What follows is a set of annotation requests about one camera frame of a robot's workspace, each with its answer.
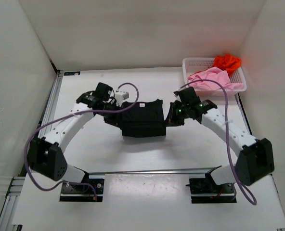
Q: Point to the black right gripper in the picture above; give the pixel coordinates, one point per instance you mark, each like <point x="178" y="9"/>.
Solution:
<point x="171" y="120"/>

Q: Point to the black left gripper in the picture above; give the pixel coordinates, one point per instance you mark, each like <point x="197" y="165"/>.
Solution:
<point x="115" y="120"/>

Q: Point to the black t shirt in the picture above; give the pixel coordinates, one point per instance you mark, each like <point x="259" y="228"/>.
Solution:
<point x="143" y="120"/>

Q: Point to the pink t shirt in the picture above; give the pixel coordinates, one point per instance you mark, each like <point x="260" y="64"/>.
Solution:
<point x="205" y="80"/>

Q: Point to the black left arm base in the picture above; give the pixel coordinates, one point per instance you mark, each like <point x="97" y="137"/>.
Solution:
<point x="81" y="193"/>

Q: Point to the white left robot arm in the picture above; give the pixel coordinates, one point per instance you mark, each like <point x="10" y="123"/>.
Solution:
<point x="46" y="155"/>

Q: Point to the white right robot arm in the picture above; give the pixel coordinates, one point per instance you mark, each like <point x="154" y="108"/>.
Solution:
<point x="254" y="157"/>

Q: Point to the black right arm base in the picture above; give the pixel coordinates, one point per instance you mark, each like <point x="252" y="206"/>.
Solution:
<point x="206" y="191"/>

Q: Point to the blue label sticker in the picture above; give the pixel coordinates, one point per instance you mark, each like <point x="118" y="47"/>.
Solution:
<point x="72" y="73"/>

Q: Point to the orange t shirt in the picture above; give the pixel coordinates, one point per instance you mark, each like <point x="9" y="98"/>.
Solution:
<point x="228" y="63"/>

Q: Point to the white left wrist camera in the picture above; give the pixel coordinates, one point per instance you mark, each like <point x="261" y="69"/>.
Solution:
<point x="120" y="97"/>

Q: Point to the aluminium table edge rail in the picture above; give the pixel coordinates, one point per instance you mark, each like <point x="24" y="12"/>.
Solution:
<point x="157" y="171"/>

